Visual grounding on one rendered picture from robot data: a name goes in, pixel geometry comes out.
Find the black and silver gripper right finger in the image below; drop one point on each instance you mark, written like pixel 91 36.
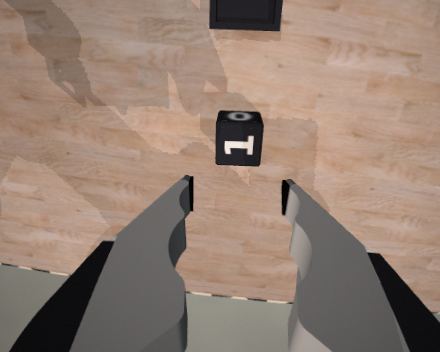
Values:
pixel 348 299

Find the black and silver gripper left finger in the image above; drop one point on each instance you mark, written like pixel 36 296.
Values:
pixel 126 296

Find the black cube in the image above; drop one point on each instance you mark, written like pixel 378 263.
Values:
pixel 239 136

